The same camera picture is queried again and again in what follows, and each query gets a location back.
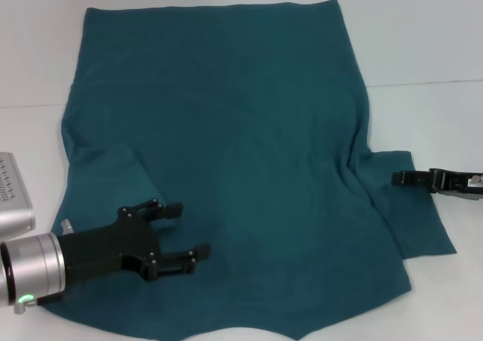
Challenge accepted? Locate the left arm red black cable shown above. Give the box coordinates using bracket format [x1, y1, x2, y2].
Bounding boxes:
[35, 293, 66, 307]

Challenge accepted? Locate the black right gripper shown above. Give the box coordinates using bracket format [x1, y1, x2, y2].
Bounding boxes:
[391, 167, 483, 201]

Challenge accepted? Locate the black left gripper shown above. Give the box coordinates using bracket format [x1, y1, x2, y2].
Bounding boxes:
[56, 198, 211, 284]

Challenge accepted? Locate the teal blue shirt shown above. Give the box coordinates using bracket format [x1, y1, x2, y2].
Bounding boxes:
[43, 0, 458, 330]

